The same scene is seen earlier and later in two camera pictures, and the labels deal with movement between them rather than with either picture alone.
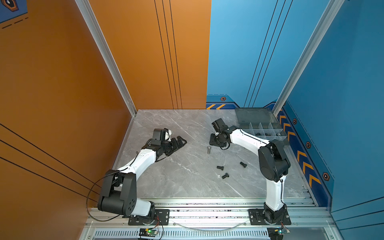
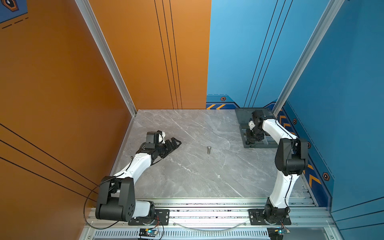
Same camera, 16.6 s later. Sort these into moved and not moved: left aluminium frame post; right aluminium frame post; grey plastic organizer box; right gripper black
Moved: right gripper black
Not moved: left aluminium frame post; grey plastic organizer box; right aluminium frame post
